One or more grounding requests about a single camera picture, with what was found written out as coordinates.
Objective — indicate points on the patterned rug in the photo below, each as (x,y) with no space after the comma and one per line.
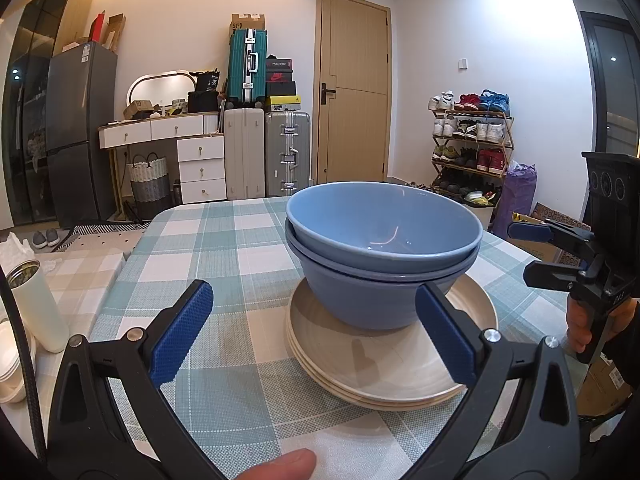
(100,232)

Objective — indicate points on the flattened cardboard pieces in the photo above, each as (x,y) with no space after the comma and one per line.
(107,30)

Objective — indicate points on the person's right hand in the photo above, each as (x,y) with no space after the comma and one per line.
(577,322)

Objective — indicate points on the plain black shoe box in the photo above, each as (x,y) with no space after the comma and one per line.
(280,89)

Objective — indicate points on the black shopping bag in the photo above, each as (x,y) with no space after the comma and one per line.
(209,81)

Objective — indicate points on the teal checked tablecloth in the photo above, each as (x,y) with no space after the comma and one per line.
(225,270)

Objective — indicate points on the open cardboard box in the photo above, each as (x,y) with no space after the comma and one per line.
(602,385)

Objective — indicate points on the grey slipper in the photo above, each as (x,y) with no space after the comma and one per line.
(38,239)
(52,236)

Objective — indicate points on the white plastic bag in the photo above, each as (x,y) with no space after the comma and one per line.
(15,250)

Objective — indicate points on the silver suitcase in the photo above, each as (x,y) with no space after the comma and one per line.
(287,155)

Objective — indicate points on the yellow and black shoe box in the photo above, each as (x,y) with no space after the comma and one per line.
(282,104)

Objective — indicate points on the white tumbler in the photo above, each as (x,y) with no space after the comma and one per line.
(42,310)

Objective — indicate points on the black box with red logo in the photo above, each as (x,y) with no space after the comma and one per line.
(279,77)

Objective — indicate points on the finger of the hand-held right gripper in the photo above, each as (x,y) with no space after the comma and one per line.
(525,230)
(547,275)

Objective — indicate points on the white dresser with drawers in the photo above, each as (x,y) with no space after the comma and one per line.
(200,160)

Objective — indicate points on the yellow bag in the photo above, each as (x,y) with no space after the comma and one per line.
(520,217)

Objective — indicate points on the teal suitcase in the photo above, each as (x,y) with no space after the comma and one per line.
(247,65)

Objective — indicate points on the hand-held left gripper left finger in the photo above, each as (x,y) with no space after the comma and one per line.
(182,332)

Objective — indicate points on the oval mirror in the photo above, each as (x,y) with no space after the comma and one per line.
(160,90)

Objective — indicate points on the dark water bottle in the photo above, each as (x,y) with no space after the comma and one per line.
(176,192)

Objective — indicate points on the beige suitcase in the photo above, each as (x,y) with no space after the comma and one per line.
(244,155)

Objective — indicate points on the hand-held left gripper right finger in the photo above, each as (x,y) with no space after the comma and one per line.
(445,335)

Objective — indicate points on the person's left hand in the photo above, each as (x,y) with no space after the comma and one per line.
(280,465)

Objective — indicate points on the shoe rack with shoes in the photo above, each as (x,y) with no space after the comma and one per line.
(470,130)

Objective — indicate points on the printed cardboard box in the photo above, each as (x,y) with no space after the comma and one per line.
(247,22)

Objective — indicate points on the wooden door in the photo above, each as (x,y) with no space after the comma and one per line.
(355,90)

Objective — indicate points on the black fabric bag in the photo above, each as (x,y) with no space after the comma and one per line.
(202,101)

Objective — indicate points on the dark glass cabinet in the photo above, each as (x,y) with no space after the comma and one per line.
(30,110)

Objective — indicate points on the woven laundry basket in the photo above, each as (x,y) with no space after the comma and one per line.
(150,185)

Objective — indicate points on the small cardboard box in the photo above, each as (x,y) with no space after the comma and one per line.
(137,109)

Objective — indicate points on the dark glass door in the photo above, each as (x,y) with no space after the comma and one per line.
(607,85)

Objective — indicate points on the grey refrigerator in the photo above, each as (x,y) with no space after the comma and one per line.
(80,135)

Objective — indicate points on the cream plate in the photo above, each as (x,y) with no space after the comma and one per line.
(400,365)
(380,405)
(300,350)

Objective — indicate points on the stack of small white plates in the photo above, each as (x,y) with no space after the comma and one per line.
(10,360)

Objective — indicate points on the beige checked cloth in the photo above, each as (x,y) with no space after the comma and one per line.
(85,275)

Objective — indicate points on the purple bag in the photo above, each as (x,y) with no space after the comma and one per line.
(520,195)

